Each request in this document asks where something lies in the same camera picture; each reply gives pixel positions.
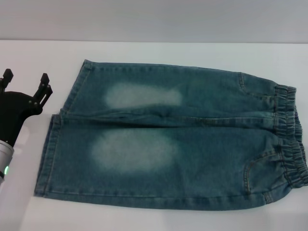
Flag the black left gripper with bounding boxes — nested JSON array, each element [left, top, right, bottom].
[[0, 68, 53, 147]]

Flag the blue denim shorts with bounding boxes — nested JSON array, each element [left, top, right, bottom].
[[33, 59, 308, 212]]

